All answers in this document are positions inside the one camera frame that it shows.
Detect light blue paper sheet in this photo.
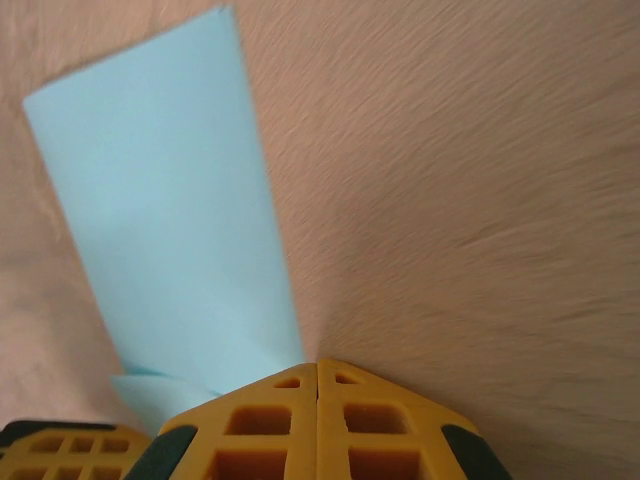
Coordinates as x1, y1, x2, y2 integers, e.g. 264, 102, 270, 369
22, 4, 307, 436

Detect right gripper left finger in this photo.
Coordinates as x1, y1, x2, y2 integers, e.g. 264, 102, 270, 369
124, 362, 318, 480

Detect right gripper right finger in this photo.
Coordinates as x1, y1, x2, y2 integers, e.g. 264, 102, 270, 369
318, 357, 511, 480

